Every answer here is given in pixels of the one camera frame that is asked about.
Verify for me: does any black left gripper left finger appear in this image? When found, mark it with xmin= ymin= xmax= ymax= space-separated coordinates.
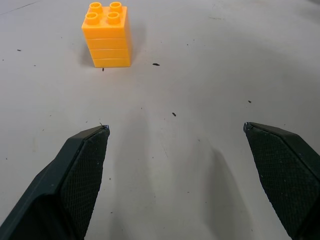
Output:
xmin=0 ymin=124 xmax=111 ymax=240

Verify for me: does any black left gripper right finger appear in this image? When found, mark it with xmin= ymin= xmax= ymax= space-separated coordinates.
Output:
xmin=242 ymin=121 xmax=320 ymax=240

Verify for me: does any yellow toy building block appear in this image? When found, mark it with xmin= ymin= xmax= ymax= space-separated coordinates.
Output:
xmin=80 ymin=1 xmax=132 ymax=68

